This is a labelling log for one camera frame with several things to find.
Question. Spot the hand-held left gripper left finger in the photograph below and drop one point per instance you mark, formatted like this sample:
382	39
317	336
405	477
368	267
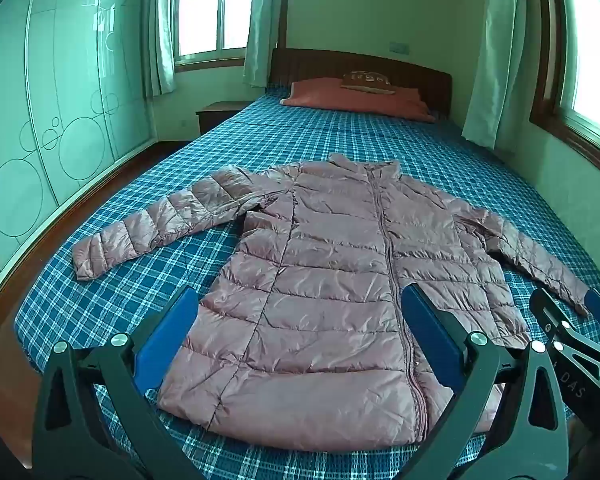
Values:
171	329

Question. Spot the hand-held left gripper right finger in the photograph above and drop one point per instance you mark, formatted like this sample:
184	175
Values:
430	331

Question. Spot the pink puffer jacket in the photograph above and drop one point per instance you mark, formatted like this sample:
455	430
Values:
320	280

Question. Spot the dark wooden nightstand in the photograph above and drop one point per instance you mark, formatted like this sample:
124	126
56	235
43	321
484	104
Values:
220	112

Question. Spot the bed with blue plaid sheet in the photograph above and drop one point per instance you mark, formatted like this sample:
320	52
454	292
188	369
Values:
290	135

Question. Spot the orange pillow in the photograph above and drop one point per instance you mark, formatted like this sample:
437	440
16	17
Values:
360	100

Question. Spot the glossy wardrobe with circle pattern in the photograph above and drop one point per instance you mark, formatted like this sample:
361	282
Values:
55	100

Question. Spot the small brown patterned cushion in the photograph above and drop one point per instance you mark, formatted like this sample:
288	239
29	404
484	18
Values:
367	81

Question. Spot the wide wood-framed window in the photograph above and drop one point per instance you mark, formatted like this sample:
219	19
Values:
592	50

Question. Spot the dark wooden headboard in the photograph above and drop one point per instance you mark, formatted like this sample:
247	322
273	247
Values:
420	72

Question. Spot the pale green curtain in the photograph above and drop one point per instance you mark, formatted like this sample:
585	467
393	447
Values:
260	20
159	30
497	55

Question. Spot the wall socket plate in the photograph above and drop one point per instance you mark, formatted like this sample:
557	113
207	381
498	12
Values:
399	48

